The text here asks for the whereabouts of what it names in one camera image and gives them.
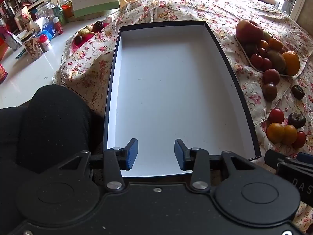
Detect brown oval tomato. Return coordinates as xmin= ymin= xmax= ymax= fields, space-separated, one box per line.
xmin=263 ymin=83 xmax=278 ymax=102

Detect dark red tomato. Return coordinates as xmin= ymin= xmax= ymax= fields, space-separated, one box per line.
xmin=263 ymin=69 xmax=280 ymax=86

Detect dark blue cardboard box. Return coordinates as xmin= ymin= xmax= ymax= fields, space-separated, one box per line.
xmin=103 ymin=21 xmax=262 ymax=178

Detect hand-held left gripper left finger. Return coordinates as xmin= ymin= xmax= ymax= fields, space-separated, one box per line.
xmin=52 ymin=138 xmax=139 ymax=192

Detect red tin can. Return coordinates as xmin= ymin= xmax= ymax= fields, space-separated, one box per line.
xmin=0 ymin=64 xmax=8 ymax=84

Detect white fruit plate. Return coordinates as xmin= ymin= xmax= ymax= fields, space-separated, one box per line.
xmin=234 ymin=33 xmax=307 ymax=78

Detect dark glass bottle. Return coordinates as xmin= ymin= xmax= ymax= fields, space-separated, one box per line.
xmin=5 ymin=7 xmax=17 ymax=33

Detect person's leg black pants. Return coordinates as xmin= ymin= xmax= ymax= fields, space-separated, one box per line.
xmin=0 ymin=84 xmax=104 ymax=235

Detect orange jar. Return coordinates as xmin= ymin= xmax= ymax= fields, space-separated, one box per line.
xmin=61 ymin=2 xmax=74 ymax=18

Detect large orange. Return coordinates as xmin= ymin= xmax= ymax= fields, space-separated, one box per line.
xmin=282 ymin=51 xmax=300 ymax=76

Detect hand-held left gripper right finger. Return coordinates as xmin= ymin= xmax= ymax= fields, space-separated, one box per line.
xmin=174 ymin=139 xmax=260 ymax=193

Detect yellow pear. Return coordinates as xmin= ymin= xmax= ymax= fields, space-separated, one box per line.
xmin=79 ymin=28 xmax=97 ymax=37

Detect pink plate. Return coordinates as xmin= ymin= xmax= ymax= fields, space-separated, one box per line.
xmin=70 ymin=22 xmax=110 ymax=54

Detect glass jar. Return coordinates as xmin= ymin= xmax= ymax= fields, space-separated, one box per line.
xmin=36 ymin=1 xmax=56 ymax=21

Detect floral tablecloth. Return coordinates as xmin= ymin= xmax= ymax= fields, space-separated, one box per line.
xmin=52 ymin=0 xmax=313 ymax=234

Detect foil snack bag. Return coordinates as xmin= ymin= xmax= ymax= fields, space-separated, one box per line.
xmin=0 ymin=26 xmax=23 ymax=51

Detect tangerine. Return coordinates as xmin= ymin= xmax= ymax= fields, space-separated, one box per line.
xmin=268 ymin=37 xmax=284 ymax=52

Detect red bottle white cap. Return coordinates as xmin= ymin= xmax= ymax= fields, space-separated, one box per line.
xmin=52 ymin=17 xmax=64 ymax=36

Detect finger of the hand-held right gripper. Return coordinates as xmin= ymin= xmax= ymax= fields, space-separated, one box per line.
xmin=265 ymin=150 xmax=313 ymax=169

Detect patterned canister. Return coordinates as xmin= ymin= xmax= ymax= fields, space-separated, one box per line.
xmin=21 ymin=29 xmax=41 ymax=61

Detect brown kiwi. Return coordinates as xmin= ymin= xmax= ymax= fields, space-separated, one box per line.
xmin=267 ymin=50 xmax=286 ymax=73

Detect green can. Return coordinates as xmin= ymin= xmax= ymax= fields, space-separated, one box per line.
xmin=52 ymin=4 xmax=66 ymax=25

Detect large red apple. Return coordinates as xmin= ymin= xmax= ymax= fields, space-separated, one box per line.
xmin=235 ymin=20 xmax=264 ymax=46

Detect small red cap bottle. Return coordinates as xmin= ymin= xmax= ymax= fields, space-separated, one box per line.
xmin=39 ymin=34 xmax=52 ymax=52

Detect blue tissue pack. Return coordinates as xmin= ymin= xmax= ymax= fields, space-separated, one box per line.
xmin=35 ymin=18 xmax=58 ymax=40

